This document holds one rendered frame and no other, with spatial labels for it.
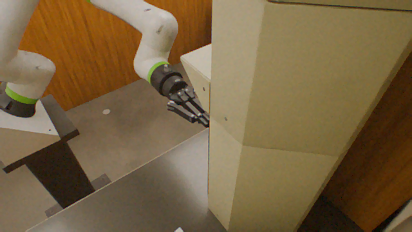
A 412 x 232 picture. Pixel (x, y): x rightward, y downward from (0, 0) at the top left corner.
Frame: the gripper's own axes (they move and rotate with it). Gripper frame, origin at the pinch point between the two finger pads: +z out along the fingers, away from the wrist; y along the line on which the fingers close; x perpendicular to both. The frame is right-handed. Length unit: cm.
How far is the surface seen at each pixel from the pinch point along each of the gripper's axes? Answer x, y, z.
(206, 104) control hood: -12.5, -4.5, 3.5
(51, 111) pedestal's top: 37, -35, -78
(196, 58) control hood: -20.1, -2.2, -3.5
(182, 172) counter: 37.0, -3.8, -12.7
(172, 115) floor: 131, 51, -123
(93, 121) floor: 131, -12, -161
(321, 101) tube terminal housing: -24.3, 3.9, 24.2
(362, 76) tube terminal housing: -30.1, 6.9, 27.2
